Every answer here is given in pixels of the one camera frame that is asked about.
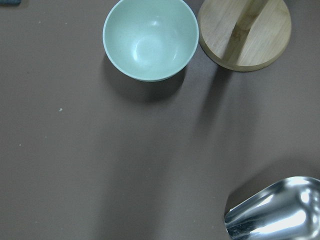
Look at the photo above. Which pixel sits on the wooden cup tree stand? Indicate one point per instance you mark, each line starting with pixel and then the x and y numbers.
pixel 244 35

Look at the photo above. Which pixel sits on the steel ice scoop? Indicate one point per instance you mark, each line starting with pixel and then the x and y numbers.
pixel 289 209

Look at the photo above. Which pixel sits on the mint green bowl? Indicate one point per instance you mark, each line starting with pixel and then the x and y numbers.
pixel 150 40

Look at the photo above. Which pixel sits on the grey folded cloth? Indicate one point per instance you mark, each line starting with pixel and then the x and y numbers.
pixel 10 2

